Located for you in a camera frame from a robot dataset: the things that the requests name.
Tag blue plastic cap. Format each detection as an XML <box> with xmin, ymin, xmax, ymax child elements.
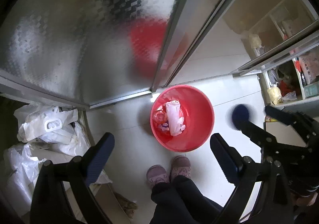
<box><xmin>231</xmin><ymin>104</ymin><xmax>250</xmax><ymax>130</ymax></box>

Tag white tissue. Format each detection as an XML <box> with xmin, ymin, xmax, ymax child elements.
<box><xmin>165</xmin><ymin>100</ymin><xmax>185</xmax><ymax>137</ymax></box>

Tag clear bottle purple label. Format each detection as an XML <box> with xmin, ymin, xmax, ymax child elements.
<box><xmin>153</xmin><ymin>110</ymin><xmax>169</xmax><ymax>132</ymax></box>

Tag red trash bin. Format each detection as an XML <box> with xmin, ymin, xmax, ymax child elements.
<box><xmin>150</xmin><ymin>85</ymin><xmax>215</xmax><ymax>152</ymax></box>

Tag right purple slipper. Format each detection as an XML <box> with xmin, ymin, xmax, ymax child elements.
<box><xmin>170</xmin><ymin>156</ymin><xmax>191</xmax><ymax>181</ymax></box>

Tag purple slipper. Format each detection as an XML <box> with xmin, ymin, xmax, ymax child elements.
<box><xmin>170</xmin><ymin>156</ymin><xmax>191</xmax><ymax>181</ymax></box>
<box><xmin>146</xmin><ymin>165</ymin><xmax>169</xmax><ymax>188</ymax></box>

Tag white plastic bags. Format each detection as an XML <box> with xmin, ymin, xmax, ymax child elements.
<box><xmin>2</xmin><ymin>104</ymin><xmax>113</xmax><ymax>214</ymax></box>

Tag left purple slipper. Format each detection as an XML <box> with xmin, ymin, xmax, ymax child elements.
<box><xmin>146</xmin><ymin>165</ymin><xmax>169</xmax><ymax>188</ymax></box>

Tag person's dark trouser legs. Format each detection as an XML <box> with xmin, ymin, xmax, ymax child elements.
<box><xmin>150</xmin><ymin>175</ymin><xmax>223</xmax><ymax>223</ymax></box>

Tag metal sliding cabinet door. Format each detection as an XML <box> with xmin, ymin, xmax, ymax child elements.
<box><xmin>1</xmin><ymin>0</ymin><xmax>179</xmax><ymax>106</ymax></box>

